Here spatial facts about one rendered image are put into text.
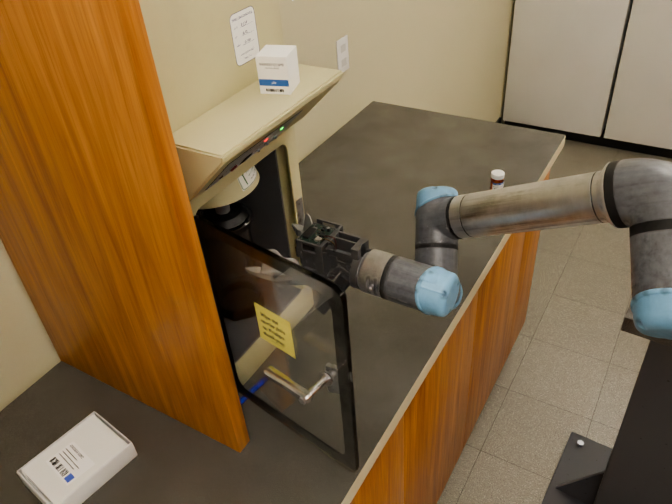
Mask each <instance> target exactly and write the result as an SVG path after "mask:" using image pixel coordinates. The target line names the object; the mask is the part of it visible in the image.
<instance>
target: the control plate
mask: <svg viewBox="0 0 672 504"><path fill-rule="evenodd" d="M302 111H303V110H302ZM302 111H300V112H299V113H298V114H296V115H295V116H293V117H292V118H291V119H289V120H288V121H287V122H285V123H284V124H283V125H281V126H280V127H278V128H277V129H276V130H274V131H273V132H272V133H270V134H269V135H268V136H266V137H265V138H263V139H262V140H261V141H259V142H258V143H257V144H255V145H254V146H253V147H251V148H250V149H249V150H247V151H246V152H244V153H243V154H242V155H240V156H239V157H238V158H236V159H235V160H234V161H232V162H231V163H229V164H228V165H227V167H226V168H225V169H224V170H223V171H222V172H221V173H220V174H219V175H218V177H217V178H216V179H215V180H214V181H213V182H212V183H211V184H210V185H209V187H208V188H207V189H209V188H210V187H211V186H213V185H214V184H215V183H217V182H218V181H219V180H221V179H222V178H223V177H225V176H226V175H227V174H229V173H230V172H231V171H230V170H231V169H232V168H233V167H234V166H235V165H238V166H239V165H241V164H242V163H241V162H242V161H243V160H244V159H245V158H246V157H247V156H248V155H249V154H251V153H252V152H253V153H252V155H251V156H253V155H254V154H255V153H257V151H256V150H257V149H258V148H259V150H261V149H262V148H263V147H265V146H266V145H264V144H265V143H266V142H268V141H269V142H268V144H269V143H270V142H271V141H273V140H274V139H275V138H274V139H272V138H273V137H274V136H276V135H277V136H276V137H278V136H279V135H280V134H281V133H282V132H283V130H284V129H285V128H286V127H287V126H288V125H289V124H290V123H291V122H292V121H293V120H294V119H295V118H296V117H297V116H298V115H299V114H300V113H301V112H302ZM283 126H284V127H283ZM282 127H283V129H282V130H279V129H280V128H282ZM267 138H268V140H267V141H265V142H263V141H264V140H265V139H267ZM255 151H256V152H255ZM251 156H250V157H251ZM250 157H249V158H250ZM249 158H248V159H249ZM240 163H241V164H240ZM222 175H223V177H222V178H221V179H219V178H220V177H221V176H222ZM207 189H206V190H207Z"/></svg>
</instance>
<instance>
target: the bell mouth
mask: <svg viewBox="0 0 672 504"><path fill-rule="evenodd" d="M259 178H260V177H259V173H258V171H257V169H256V168H255V166H253V167H252V168H250V169H249V170H248V171H247V172H245V173H244V174H243V175H241V176H240V177H239V178H237V179H236V180H235V181H234V182H232V183H231V184H230V185H228V186H227V187H226V188H224V189H223V190H222V191H221V192H219V193H218V194H217V195H215V196H214V197H213V198H211V199H210V200H209V201H208V202H206V203H205V204H204V205H202V206H201V207H200V208H199V209H212V208H217V207H222V206H225V205H229V204H231V203H234V202H236V201H238V200H240V199H242V198H244V197H245V196H247V195H248V194H250V193H251V192H252V191H253V190H254V189H255V188H256V186H257V184H258V182H259Z"/></svg>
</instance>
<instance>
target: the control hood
mask: <svg viewBox="0 0 672 504"><path fill-rule="evenodd" d="M298 67H299V76H300V83H299V84H298V86H297V87H296V88H295V90H294V91H293V92H292V94H291V95H282V94H261V93H260V86H259V80H257V81H256V82H254V83H252V84H251V85H249V86H248V87H246V88H244V89H243V90H241V91H240V92H238V93H236V94H235V95H233V96H232V97H230V98H228V99H227V100H225V101H223V102H222V103H220V104H219V105H217V106H215V107H214V108H212V109H211V110H209V111H207V112H206V113H204V114H203V115H201V116H199V117H198V118H196V119H194V120H193V121H191V122H190V123H188V124H186V125H185V126H183V127H182V128H180V129H178V130H177V131H175V132H174V133H172V134H173V138H174V142H175V146H176V150H177V154H178V158H179V162H180V165H181V169H182V173H183V177H184V181H185V185H186V189H187V193H188V197H189V201H190V202H191V201H193V200H194V199H195V198H197V197H198V196H199V195H201V194H202V193H203V192H205V191H206V189H207V188H208V187H209V185H210V184H211V183H212V182H213V181H214V180H215V179H216V178H217V177H218V175H219V174H220V173H221V172H222V171H223V170H224V169H225V168H226V167H227V165H228V164H229V163H231V162H232V161H234V160H235V159H236V158H238V157H239V156H240V155H242V154H243V153H244V152H246V151H247V150H249V149H250V148H251V147H253V146H254V145H255V144H257V143H258V142H259V141H261V140H262V139H263V138H265V137H266V136H268V135H269V134H270V133H272V132H273V131H274V130H276V129H277V128H278V127H280V126H281V125H283V124H284V123H285V122H287V121H288V120H289V119H291V118H292V117H293V116H295V115H296V114H298V113H299V112H300V111H302V110H303V111H302V112H301V113H300V114H299V115H298V116H297V117H296V118H295V119H294V120H293V121H292V122H291V123H290V124H289V125H288V126H287V127H286V128H285V129H284V130H283V132H284V131H286V130H287V129H288V128H290V127H291V126H292V125H294V124H295V123H296V122H298V121H299V120H300V119H302V118H303V117H304V116H305V115H306V114H307V113H308V112H309V111H310V110H311V109H312V108H313V107H314V106H315V105H316V104H317V103H318V102H319V101H320V100H321V99H322V98H323V97H324V96H325V95H326V94H327V93H328V92H329V91H330V90H331V89H332V88H333V87H334V86H335V85H336V84H337V83H338V82H339V80H340V79H341V78H342V76H343V72H342V71H341V70H335V69H329V68H323V67H316V66H310V65H303V64H298ZM283 132H282V133H283ZM282 133H281V134H282Z"/></svg>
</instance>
